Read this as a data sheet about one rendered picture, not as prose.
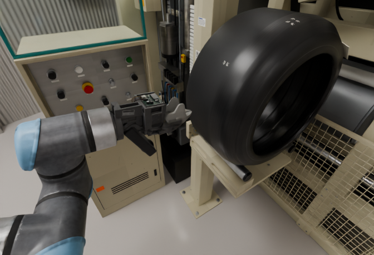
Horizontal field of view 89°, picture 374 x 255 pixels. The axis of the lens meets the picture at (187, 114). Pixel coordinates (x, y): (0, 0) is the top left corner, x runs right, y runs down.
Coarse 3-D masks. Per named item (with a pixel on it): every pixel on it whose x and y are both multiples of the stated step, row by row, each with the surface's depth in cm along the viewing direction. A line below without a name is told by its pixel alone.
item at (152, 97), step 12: (144, 96) 45; (156, 96) 46; (120, 108) 40; (132, 108) 41; (144, 108) 41; (156, 108) 44; (120, 120) 40; (132, 120) 43; (144, 120) 43; (156, 120) 46; (120, 132) 41; (144, 132) 45; (156, 132) 47
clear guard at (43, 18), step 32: (0, 0) 64; (32, 0) 68; (64, 0) 73; (96, 0) 78; (128, 0) 84; (0, 32) 68; (32, 32) 73; (64, 32) 78; (96, 32) 84; (128, 32) 91
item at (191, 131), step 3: (186, 123) 93; (189, 123) 93; (186, 126) 95; (189, 126) 93; (192, 126) 93; (186, 129) 96; (189, 129) 94; (192, 129) 95; (186, 132) 97; (189, 132) 95; (192, 132) 96; (195, 132) 97; (186, 135) 98; (189, 135) 96; (192, 135) 97; (189, 138) 98
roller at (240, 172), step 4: (196, 132) 95; (204, 140) 91; (208, 144) 89; (212, 148) 87; (216, 152) 84; (220, 156) 82; (224, 160) 81; (228, 164) 79; (232, 164) 77; (232, 168) 77; (236, 168) 76; (240, 168) 75; (244, 168) 74; (236, 172) 76; (240, 172) 74; (244, 172) 73; (248, 172) 73; (240, 176) 74; (244, 176) 72; (248, 176) 73; (244, 180) 73
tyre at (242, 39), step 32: (224, 32) 57; (256, 32) 50; (288, 32) 47; (320, 32) 49; (256, 64) 47; (288, 64) 47; (320, 64) 74; (192, 96) 63; (224, 96) 51; (256, 96) 48; (288, 96) 90; (320, 96) 73; (224, 128) 54; (256, 128) 94; (288, 128) 87; (256, 160) 68
